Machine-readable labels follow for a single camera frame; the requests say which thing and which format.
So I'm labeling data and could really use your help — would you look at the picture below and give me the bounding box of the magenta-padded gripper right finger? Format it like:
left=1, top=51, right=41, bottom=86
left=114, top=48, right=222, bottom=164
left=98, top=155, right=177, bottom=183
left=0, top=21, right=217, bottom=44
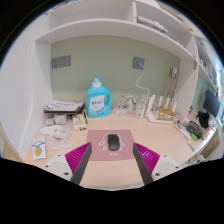
left=132, top=142, right=182, bottom=186

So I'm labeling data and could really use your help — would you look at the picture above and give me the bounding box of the dark monitor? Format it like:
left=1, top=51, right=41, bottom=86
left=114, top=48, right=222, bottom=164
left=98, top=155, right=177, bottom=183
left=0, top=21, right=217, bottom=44
left=202, top=90, right=222, bottom=118

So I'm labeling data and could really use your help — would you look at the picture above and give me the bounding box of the white remote control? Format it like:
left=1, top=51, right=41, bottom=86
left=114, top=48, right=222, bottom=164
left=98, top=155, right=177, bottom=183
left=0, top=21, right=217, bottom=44
left=174, top=123, right=193, bottom=140

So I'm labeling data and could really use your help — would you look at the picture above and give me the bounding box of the black computer mouse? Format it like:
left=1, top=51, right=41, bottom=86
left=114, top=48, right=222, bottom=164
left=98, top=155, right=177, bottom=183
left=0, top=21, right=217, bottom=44
left=107, top=133, right=121, bottom=152

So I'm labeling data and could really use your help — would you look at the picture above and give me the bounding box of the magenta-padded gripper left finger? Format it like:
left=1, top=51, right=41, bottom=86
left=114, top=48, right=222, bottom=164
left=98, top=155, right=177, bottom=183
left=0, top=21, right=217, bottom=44
left=42, top=141, right=93, bottom=186

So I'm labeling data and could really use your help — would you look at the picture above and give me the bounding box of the white router with antennas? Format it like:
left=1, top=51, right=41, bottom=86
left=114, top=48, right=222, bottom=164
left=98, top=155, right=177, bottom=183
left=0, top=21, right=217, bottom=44
left=145, top=94, right=178, bottom=125

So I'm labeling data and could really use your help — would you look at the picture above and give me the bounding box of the white and yellow packet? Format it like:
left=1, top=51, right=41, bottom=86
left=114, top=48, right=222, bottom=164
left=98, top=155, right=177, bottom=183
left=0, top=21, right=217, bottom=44
left=31, top=135, right=47, bottom=161

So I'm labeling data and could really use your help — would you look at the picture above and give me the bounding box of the pink printed mouse pad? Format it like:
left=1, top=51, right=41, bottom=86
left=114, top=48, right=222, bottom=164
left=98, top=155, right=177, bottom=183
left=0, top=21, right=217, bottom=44
left=86, top=129, right=136, bottom=162

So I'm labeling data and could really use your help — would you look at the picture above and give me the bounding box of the black bag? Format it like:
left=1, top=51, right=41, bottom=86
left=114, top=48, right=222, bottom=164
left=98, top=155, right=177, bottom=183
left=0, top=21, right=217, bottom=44
left=196, top=110, right=210, bottom=129

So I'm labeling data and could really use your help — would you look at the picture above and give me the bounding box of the white power strip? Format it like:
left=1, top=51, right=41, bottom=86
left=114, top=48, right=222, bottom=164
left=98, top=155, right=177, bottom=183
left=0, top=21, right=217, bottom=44
left=113, top=105, right=132, bottom=116

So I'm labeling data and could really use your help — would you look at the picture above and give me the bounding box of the dark grey wall socket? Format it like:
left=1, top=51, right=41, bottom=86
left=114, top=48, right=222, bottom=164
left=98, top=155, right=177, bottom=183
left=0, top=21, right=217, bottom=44
left=132, top=56, right=146, bottom=70

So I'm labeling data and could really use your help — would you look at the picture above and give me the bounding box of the white shelf unit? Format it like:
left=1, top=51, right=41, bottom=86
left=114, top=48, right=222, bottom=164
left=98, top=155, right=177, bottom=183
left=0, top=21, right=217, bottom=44
left=34, top=0, right=224, bottom=111

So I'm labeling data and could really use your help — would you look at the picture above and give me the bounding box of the white wall charger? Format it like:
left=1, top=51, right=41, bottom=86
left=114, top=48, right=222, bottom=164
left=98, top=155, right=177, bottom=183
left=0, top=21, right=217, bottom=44
left=169, top=66, right=178, bottom=79

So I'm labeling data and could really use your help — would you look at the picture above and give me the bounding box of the white tube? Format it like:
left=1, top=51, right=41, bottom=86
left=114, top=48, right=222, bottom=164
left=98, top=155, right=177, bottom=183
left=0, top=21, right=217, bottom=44
left=187, top=140, right=196, bottom=153

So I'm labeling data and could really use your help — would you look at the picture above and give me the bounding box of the crumpled clear plastic bag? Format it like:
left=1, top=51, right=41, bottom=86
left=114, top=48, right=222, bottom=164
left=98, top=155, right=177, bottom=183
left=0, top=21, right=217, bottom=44
left=39, top=113, right=74, bottom=151

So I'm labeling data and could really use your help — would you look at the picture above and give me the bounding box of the blue detergent bottle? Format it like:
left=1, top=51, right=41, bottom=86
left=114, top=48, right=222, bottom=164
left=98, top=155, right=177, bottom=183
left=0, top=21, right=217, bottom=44
left=85, top=77, right=112, bottom=119

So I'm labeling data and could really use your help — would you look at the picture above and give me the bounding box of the cream cardboard box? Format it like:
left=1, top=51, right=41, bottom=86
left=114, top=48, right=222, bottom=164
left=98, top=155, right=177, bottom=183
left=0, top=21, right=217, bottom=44
left=71, top=113, right=88, bottom=132

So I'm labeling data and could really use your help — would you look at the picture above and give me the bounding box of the stack of books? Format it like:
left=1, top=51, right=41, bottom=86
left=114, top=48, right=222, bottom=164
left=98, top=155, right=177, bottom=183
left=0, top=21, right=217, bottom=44
left=44, top=99, right=85, bottom=115

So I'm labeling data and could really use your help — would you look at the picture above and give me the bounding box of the white power cable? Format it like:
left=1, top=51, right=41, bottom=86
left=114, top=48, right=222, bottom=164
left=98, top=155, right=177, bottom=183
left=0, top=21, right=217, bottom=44
left=135, top=66, right=150, bottom=98

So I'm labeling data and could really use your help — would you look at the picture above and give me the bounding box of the grey blank wall plate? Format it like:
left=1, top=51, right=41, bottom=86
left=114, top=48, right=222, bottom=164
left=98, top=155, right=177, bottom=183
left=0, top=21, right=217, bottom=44
left=51, top=55, right=72, bottom=70

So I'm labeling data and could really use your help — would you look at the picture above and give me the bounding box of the white coiled cable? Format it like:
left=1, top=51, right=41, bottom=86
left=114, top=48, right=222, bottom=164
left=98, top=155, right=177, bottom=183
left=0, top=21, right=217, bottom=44
left=113, top=94, right=139, bottom=116

